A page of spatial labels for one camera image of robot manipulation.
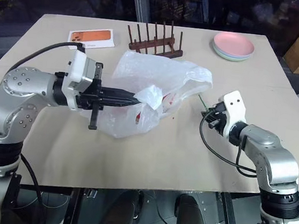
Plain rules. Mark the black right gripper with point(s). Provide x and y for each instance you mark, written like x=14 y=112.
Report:
x=217 y=117

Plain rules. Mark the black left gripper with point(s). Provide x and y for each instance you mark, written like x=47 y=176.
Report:
x=89 y=100

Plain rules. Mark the translucent white plastic bag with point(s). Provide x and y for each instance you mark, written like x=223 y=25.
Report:
x=153 y=74

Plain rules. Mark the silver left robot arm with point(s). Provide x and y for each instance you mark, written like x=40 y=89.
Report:
x=18 y=102

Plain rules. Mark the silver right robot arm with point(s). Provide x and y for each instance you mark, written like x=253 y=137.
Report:
x=274 y=158

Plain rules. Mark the thin green stick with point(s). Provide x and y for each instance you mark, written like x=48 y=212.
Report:
x=202 y=102

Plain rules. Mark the blue plastic plate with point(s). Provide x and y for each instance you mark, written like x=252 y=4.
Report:
x=229 y=58

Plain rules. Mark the green plastic plate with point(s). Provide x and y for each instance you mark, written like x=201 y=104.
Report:
x=226 y=54

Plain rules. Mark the brown wooden peg rack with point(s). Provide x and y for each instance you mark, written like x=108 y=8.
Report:
x=156 y=47

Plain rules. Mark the orange phone box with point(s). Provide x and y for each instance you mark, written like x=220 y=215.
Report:
x=91 y=38

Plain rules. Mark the pink plastic plate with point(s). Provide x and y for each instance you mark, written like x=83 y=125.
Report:
x=233 y=42

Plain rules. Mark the dark rounded shape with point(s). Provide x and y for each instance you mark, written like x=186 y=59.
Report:
x=190 y=216

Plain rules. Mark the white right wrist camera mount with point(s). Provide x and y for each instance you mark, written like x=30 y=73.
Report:
x=235 y=108

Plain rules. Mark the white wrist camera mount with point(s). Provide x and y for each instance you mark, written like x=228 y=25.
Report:
x=76 y=68
x=235 y=108

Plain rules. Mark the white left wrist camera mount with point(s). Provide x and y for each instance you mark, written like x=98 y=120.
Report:
x=76 y=68

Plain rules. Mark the grey window frame post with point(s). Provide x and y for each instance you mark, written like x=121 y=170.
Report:
x=143 y=1

